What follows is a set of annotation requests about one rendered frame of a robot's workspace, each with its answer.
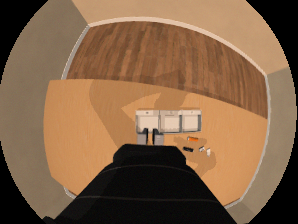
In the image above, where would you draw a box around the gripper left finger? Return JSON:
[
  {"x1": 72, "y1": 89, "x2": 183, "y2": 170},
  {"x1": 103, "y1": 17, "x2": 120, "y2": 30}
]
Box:
[{"x1": 137, "y1": 128, "x2": 148, "y2": 145}]

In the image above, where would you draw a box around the beige three-compartment tray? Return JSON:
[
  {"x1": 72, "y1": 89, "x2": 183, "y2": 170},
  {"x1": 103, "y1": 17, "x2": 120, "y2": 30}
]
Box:
[{"x1": 136, "y1": 110, "x2": 202, "y2": 134}]

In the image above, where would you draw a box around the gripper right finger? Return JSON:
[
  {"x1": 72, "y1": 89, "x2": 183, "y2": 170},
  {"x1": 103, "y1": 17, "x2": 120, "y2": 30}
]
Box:
[{"x1": 152, "y1": 128, "x2": 164, "y2": 146}]

